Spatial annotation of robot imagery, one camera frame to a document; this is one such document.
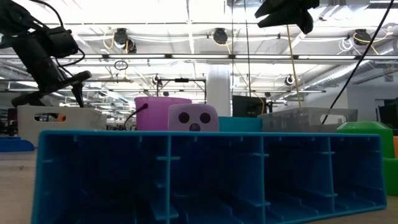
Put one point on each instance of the purple foam die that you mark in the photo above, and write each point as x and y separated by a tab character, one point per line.
194	118

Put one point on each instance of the teal plastic bin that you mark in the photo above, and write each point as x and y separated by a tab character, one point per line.
239	124

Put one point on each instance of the purple plastic bucket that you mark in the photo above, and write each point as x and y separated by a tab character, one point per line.
155	115

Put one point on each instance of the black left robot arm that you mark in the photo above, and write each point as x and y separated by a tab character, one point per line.
12	18

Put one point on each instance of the long ceiling light bar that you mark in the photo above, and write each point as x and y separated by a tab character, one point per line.
140	56

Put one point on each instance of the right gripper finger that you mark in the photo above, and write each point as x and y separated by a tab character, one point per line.
289	4
292	20

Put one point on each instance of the orange wedge toy brick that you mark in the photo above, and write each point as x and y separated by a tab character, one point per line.
395	146

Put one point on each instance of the silver ventilation duct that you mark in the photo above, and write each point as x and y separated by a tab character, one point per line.
342	72

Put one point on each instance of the green two-stud toy brick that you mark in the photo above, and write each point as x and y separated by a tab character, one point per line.
367	130

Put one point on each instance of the dark background screen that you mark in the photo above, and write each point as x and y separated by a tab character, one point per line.
388	113

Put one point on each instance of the white room pillar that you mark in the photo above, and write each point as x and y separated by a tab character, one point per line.
219	90

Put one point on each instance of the white plastic bin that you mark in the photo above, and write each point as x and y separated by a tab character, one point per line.
77	124

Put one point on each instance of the large blue plastic organiser tray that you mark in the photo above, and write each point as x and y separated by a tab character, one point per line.
217	174

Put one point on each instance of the distant black rig frame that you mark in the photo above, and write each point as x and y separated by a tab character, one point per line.
182	80

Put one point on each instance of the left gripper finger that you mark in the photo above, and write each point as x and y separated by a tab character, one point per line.
78	95
34	101

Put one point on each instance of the clear grey plastic bin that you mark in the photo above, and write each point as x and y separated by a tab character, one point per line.
295	121

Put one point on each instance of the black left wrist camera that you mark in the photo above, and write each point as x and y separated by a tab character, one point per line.
60	42

